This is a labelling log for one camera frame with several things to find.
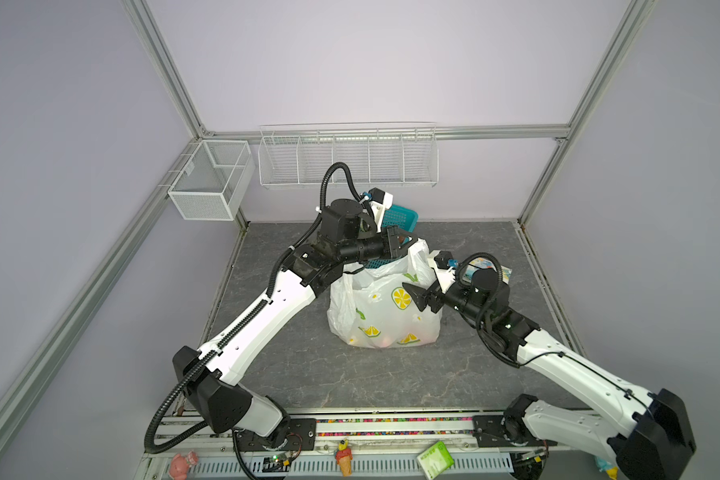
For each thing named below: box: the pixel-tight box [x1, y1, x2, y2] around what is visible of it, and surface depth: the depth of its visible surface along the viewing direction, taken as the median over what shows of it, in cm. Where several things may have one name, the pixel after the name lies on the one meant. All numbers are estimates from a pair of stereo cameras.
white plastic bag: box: [327, 238, 443, 349], surface depth 78 cm
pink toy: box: [170, 450, 199, 480], surface depth 69 cm
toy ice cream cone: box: [336, 438, 353, 477], surface depth 71 cm
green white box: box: [417, 441, 455, 480], surface depth 70 cm
